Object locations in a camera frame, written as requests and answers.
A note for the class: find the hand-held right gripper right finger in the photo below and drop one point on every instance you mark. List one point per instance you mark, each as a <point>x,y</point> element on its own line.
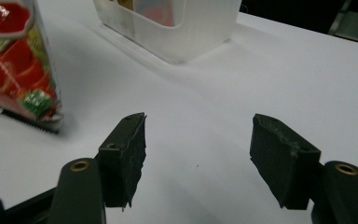
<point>281,161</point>

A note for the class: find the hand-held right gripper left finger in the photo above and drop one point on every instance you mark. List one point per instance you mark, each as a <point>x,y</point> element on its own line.
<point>122,161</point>

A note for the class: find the red and black food packet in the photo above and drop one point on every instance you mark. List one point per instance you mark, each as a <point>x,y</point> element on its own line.
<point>12,62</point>

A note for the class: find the clear plastic container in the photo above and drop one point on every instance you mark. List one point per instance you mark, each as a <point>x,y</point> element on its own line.
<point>199,31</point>

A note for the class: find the white paper sheet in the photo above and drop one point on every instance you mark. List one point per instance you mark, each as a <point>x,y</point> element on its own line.
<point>199,102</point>

